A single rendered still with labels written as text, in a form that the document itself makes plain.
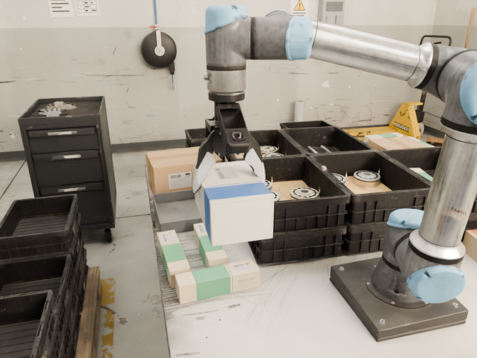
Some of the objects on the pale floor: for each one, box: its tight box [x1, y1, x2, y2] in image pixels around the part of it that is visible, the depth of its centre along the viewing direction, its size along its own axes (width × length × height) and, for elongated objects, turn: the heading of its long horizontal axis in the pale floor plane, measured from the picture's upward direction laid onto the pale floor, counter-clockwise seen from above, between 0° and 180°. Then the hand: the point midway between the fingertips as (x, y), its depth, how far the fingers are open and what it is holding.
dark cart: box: [18, 96, 116, 242], centre depth 278 cm, size 60×45×90 cm
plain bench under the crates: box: [144, 162, 477, 358], centre depth 181 cm, size 160×160×70 cm
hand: (230, 191), depth 83 cm, fingers closed on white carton, 14 cm apart
